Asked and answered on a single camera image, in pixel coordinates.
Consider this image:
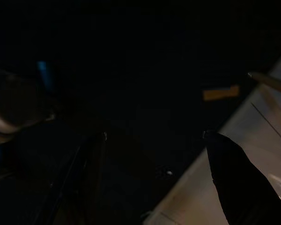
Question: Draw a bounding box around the orange paper label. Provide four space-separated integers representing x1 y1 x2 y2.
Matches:
202 85 240 101

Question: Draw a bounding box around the blue cylindrical object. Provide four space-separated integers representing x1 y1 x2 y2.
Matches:
37 60 56 91

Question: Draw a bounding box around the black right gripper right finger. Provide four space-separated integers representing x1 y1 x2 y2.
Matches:
205 132 281 225

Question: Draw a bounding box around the round dark metal bowl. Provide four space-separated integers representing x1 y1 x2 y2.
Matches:
0 69 56 143

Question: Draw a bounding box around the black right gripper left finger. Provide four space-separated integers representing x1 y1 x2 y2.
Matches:
37 132 108 225

